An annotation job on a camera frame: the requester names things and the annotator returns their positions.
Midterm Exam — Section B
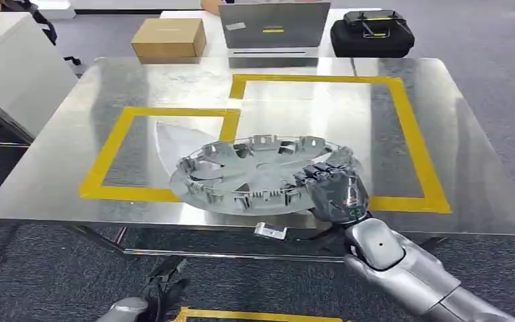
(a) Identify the dark left robot hand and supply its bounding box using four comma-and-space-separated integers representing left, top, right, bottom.
139, 256, 191, 322

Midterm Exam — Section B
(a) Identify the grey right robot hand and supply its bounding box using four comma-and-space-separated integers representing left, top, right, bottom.
294, 148, 370, 225

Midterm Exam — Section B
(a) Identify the silver plastic wheel hubcap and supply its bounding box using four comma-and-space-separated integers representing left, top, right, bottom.
168, 134, 361, 218

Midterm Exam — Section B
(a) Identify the steel bench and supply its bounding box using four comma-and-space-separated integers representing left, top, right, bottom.
0, 56, 515, 264

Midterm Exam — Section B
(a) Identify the black carry bag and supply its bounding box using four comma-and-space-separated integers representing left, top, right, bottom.
329, 9, 416, 59

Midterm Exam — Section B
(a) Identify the grey laptop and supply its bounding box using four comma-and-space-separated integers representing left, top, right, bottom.
217, 1, 332, 69

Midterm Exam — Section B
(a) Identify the brown cardboard box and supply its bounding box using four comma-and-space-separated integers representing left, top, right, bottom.
131, 17, 208, 66

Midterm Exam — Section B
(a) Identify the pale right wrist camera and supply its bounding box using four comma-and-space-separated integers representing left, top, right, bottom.
253, 222, 289, 242

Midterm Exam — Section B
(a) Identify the black strap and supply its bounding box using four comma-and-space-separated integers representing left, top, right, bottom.
0, 0, 59, 46

